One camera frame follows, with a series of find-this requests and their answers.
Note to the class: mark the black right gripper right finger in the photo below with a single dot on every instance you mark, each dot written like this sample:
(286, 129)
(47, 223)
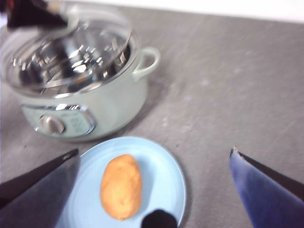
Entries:
(273, 199)

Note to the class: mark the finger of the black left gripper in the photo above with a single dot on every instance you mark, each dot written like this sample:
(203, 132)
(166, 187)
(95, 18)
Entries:
(31, 16)

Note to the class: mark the orange-brown potato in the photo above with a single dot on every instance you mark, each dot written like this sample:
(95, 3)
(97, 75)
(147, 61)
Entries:
(121, 187)

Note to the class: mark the blue round plate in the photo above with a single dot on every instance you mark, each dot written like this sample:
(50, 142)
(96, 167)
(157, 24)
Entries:
(161, 178)

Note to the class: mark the green electric steamer pot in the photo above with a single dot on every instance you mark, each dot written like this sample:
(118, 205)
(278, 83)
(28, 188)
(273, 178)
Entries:
(118, 107)

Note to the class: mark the glass lid with green knob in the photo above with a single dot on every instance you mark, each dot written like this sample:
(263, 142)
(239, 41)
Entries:
(71, 59)

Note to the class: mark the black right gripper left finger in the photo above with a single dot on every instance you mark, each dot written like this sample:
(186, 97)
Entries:
(42, 194)

